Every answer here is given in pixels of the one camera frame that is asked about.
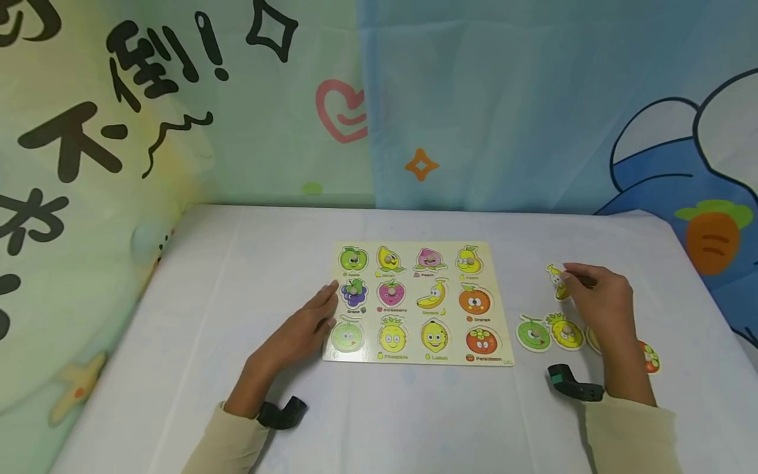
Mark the black wrist band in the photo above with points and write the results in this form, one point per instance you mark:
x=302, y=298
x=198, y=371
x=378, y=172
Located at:
x=574, y=385
x=283, y=413

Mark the person's right forearm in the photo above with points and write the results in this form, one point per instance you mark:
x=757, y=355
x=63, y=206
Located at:
x=630, y=428

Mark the green melon puzzle piece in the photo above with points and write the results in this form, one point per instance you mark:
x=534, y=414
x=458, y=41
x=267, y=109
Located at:
x=533, y=334

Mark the yellow pineapple puzzle piece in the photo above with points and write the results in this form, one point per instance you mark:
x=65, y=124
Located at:
x=565, y=332

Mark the red persimmon puzzle piece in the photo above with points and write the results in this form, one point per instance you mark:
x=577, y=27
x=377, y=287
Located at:
x=651, y=358

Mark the yellow pear puzzle piece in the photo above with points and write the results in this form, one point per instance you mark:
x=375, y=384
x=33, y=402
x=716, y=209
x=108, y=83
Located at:
x=468, y=261

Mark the purple grape puzzle piece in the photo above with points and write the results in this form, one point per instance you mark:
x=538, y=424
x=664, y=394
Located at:
x=354, y=293

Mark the person's left forearm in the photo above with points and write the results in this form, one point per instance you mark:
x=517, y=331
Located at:
x=228, y=438

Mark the yellow lemon puzzle piece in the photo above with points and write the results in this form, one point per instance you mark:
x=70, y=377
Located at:
x=592, y=340

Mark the person's left hand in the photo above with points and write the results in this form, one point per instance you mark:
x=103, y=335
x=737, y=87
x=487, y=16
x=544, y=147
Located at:
x=293, y=339

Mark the pink peach puzzle piece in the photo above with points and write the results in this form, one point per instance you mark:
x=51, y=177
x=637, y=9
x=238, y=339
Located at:
x=429, y=259

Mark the yellow banana puzzle piece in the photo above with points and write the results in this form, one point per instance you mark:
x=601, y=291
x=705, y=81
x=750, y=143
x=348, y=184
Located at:
x=556, y=276

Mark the yellow mango puzzle piece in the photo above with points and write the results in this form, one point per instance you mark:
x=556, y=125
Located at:
x=389, y=260

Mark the pink strawberry puzzle piece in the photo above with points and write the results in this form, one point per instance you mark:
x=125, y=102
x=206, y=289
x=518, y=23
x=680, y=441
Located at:
x=391, y=293

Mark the green apple puzzle piece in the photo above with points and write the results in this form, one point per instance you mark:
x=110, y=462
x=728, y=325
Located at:
x=353, y=259

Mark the person's right hand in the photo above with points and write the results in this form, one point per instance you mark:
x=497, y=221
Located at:
x=607, y=303

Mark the wooden fruit puzzle board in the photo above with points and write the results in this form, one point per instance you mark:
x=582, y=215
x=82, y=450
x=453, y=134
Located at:
x=450, y=342

